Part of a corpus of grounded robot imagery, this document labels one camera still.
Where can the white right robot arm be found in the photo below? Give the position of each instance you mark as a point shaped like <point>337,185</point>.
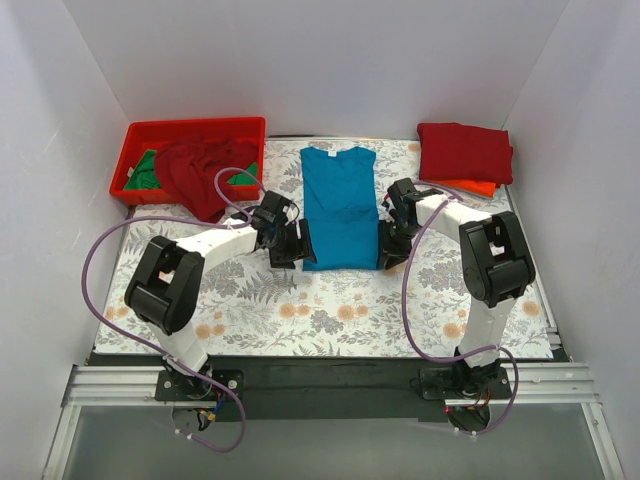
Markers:
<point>497,266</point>

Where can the folded orange t-shirt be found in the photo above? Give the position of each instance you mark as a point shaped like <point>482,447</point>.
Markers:
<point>480,188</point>

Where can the red plastic bin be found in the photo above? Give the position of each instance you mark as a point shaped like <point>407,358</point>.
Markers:
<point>152,135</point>

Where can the folded dark red t-shirt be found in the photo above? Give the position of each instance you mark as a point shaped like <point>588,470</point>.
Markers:
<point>454,151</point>

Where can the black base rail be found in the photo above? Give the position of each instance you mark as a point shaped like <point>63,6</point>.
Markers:
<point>304,388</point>

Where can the teal blue t-shirt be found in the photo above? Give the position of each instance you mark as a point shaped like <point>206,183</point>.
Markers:
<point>340,206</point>

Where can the crumpled dark red t-shirt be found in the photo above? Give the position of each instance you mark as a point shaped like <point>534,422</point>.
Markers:
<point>186,170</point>

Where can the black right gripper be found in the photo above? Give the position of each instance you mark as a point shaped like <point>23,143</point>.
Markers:
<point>391,245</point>

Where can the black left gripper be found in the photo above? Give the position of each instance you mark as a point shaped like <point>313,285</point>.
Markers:
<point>296,246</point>

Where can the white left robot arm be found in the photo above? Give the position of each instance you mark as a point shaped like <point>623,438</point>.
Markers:
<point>165,286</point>

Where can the green t-shirt in bin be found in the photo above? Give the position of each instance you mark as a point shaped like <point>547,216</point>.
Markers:
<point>143,176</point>

